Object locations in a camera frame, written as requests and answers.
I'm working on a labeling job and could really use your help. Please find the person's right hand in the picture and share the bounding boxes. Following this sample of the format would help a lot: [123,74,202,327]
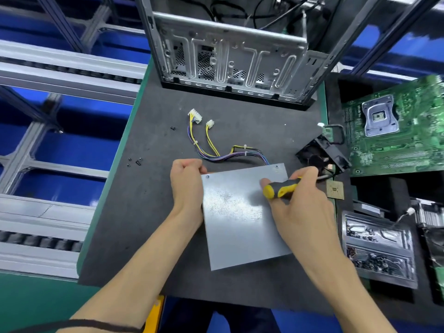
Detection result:
[259,166,341,271]

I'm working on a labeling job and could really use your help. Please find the person's left hand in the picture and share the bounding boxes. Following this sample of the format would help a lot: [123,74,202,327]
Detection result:
[169,158,209,222]

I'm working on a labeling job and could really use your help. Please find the yellow handled screwdriver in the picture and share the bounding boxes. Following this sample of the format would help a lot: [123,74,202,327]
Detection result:
[262,173,334,200]

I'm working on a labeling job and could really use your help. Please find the small black screws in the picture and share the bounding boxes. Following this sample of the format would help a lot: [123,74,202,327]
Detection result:
[127,124,178,168]

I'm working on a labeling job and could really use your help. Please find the grey power supply cover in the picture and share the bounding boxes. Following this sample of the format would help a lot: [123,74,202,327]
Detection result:
[200,162,296,272]

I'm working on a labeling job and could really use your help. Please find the person's left forearm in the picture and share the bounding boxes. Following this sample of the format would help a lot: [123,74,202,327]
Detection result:
[55,211,202,333]

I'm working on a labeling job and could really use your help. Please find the person's dark trousers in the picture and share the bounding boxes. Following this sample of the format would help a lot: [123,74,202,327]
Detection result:
[160,298,282,333]

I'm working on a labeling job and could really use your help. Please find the small square processor chip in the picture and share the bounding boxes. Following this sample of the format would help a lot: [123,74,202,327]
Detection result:
[326,180,346,201]

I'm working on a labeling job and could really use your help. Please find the black cooling fan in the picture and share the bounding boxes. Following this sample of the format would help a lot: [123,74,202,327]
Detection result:
[296,123,352,174]

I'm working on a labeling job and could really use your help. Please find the black foam work mat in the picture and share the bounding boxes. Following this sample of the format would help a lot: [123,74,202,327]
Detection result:
[78,62,344,318]

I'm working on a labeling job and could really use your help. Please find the clear plastic screw tray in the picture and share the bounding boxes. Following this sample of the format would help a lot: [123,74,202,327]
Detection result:
[340,210,419,290]

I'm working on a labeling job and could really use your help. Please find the black foam parts tray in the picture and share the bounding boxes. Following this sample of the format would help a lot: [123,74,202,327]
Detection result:
[325,73,444,327]

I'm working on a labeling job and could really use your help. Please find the green motherboard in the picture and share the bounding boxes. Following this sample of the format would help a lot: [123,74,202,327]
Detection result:
[343,73,444,178]

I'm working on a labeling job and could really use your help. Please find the silver heatsink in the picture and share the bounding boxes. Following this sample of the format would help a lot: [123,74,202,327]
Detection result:
[415,199,444,229]

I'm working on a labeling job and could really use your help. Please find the yellow button box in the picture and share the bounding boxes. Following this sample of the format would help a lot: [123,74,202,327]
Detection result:
[142,295,166,333]

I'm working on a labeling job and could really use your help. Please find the silver computer tower chassis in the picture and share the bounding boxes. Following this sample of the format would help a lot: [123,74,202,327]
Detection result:
[134,0,389,111]

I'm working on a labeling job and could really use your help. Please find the black hard disk drive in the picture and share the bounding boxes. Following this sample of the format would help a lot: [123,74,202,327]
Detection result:
[426,225,444,302]

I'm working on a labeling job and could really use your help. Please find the aluminium conveyor frame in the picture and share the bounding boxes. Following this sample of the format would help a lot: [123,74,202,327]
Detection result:
[0,0,444,278]

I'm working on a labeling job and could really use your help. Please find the thin black cable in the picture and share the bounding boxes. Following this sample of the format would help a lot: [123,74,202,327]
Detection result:
[7,317,147,333]

